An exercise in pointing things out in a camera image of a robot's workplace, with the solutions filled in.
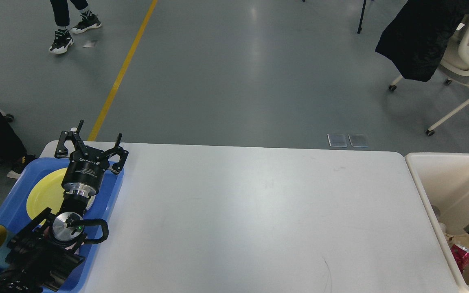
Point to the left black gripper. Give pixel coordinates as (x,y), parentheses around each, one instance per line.
(86,175)

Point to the red snack wrapper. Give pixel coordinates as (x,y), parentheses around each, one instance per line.
(461,256)

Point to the brown paper bag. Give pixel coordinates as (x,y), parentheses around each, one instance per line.
(458,240)

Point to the yellow plastic plate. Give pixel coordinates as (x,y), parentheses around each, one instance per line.
(47,193)

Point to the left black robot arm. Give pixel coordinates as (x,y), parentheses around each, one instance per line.
(44,253)

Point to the pale green plate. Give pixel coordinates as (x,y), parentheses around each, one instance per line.
(90,201)

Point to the white plastic bin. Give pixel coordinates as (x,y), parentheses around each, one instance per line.
(442,180)

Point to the person in black clothes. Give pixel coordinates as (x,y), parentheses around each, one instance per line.
(12,150)

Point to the grey office chair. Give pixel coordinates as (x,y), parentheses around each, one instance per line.
(8,117)

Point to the right floor plate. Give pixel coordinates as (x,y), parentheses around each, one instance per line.
(358,141)

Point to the floor plate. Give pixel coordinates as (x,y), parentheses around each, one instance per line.
(358,141)
(337,140)

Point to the left floor plate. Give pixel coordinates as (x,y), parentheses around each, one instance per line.
(337,140)

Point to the black jacket on chair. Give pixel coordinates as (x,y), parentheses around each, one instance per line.
(416,39)

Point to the black stand leg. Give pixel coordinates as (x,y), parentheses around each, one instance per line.
(361,17)

